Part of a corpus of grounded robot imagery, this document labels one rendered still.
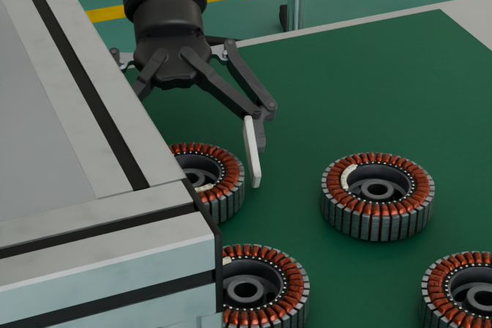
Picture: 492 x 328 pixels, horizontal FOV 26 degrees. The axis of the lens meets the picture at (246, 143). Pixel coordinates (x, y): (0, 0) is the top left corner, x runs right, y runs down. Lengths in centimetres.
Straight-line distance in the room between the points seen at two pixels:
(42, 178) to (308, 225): 59
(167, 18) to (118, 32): 191
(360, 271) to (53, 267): 59
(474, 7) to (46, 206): 109
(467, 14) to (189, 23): 48
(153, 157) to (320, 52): 86
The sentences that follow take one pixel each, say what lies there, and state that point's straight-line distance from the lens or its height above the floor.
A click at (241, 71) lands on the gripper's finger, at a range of 113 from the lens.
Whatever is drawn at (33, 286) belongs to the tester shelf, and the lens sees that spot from 45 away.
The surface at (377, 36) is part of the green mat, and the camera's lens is 140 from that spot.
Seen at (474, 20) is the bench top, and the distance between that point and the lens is 147.
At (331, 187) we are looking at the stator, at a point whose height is 79.
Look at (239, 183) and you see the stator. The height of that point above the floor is 78.
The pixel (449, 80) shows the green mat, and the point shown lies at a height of 75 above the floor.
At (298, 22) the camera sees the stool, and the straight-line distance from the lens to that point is 274.
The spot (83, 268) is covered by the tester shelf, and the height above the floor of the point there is 111.
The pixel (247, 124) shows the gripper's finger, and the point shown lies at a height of 81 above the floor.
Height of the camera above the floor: 140
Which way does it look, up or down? 34 degrees down
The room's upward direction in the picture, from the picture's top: straight up
